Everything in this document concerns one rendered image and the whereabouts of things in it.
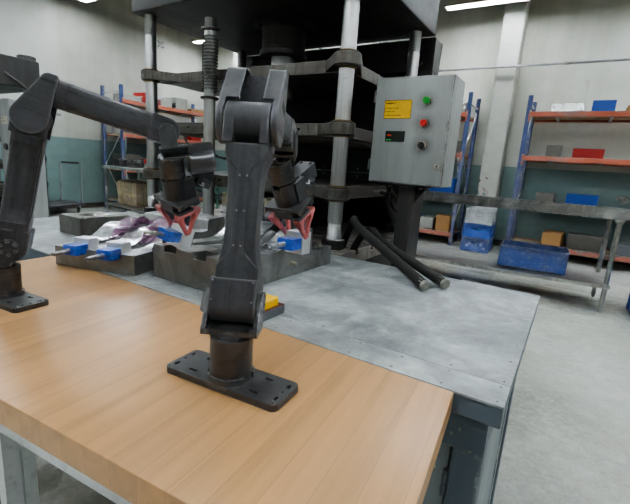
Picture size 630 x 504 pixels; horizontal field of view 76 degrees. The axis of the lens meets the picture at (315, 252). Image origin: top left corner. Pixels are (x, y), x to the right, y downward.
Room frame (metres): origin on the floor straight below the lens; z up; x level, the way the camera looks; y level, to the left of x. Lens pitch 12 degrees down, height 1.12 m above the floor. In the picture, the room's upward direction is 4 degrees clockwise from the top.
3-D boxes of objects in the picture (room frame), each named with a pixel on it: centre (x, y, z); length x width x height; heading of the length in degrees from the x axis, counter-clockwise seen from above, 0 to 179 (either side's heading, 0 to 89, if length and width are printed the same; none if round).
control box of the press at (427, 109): (1.68, -0.36, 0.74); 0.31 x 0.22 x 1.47; 58
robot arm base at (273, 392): (0.55, 0.11, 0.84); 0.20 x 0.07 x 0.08; 64
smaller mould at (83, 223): (1.60, 0.88, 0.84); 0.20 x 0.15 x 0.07; 148
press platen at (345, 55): (2.25, 0.22, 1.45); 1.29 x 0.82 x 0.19; 58
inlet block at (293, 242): (0.95, 0.07, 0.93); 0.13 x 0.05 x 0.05; 149
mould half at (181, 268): (1.20, 0.19, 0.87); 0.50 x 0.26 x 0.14; 148
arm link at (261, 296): (0.56, 0.12, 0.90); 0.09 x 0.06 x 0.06; 86
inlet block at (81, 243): (1.06, 0.65, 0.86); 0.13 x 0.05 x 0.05; 166
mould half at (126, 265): (1.31, 0.54, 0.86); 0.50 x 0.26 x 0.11; 166
